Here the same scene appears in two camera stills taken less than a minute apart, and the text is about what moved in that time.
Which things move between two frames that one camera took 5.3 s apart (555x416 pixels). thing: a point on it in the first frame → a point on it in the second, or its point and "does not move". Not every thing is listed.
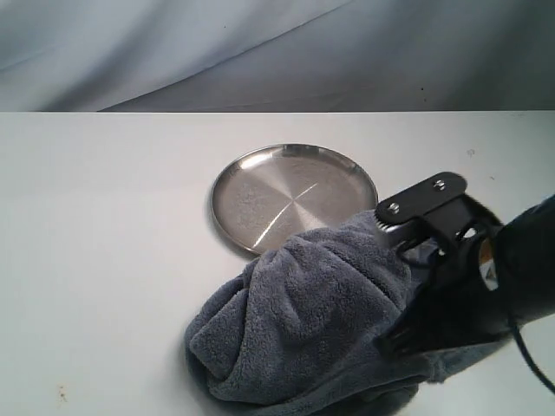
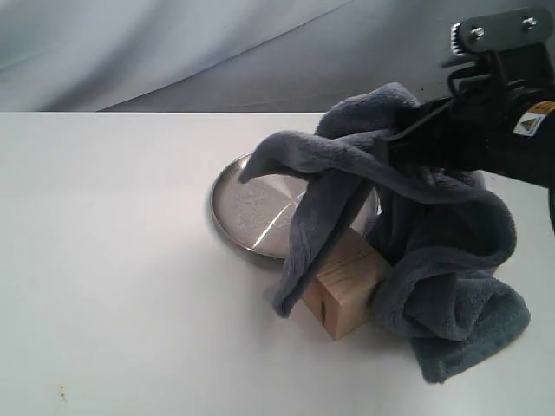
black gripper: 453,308 → 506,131
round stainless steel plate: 273,191 does not move
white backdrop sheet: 277,55 does not move
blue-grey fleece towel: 295,333 → 448,237
